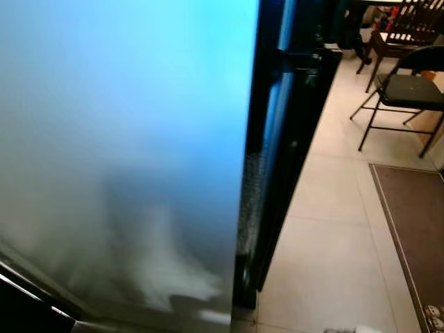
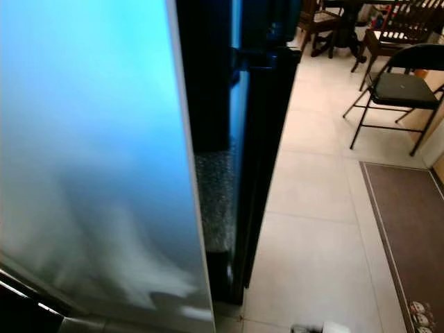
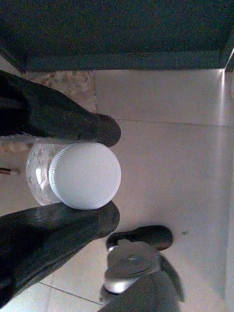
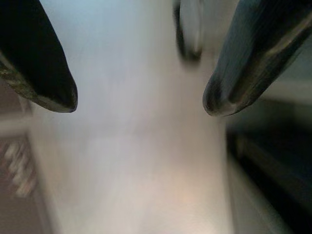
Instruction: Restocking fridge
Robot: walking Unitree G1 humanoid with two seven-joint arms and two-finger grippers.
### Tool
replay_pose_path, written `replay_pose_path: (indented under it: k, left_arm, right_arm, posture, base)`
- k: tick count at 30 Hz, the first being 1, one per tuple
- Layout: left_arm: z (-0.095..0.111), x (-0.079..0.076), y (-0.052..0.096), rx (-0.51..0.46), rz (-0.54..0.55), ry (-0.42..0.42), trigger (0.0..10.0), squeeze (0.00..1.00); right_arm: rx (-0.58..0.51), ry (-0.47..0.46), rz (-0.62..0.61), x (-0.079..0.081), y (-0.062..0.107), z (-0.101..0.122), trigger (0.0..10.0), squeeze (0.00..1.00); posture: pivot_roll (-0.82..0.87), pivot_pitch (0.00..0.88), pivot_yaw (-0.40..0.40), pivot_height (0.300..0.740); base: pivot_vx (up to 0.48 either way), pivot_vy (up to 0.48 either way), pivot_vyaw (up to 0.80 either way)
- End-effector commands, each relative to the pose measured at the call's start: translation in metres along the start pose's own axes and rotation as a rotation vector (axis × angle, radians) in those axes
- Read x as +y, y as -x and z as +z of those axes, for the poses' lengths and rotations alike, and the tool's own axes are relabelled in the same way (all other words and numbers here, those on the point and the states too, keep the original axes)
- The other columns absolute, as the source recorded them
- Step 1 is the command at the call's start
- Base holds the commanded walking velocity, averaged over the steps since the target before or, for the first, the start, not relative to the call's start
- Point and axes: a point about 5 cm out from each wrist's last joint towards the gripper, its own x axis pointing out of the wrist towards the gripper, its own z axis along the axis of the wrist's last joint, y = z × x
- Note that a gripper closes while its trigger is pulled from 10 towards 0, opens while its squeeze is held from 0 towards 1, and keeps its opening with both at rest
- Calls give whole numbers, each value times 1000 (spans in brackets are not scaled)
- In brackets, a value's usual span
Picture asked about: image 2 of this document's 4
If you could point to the white frosted fridge door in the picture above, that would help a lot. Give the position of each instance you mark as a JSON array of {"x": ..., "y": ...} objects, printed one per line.
[{"x": 97, "y": 104}]

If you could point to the brown wooden chair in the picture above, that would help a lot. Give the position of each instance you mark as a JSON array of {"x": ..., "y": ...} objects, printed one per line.
[
  {"x": 312, "y": 21},
  {"x": 406, "y": 28}
]

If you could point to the black folding chair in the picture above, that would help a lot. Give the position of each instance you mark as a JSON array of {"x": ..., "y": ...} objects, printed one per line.
[{"x": 402, "y": 89}]

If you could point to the dark wooden pedestal table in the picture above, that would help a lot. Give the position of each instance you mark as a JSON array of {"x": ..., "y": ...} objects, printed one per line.
[{"x": 347, "y": 35}]

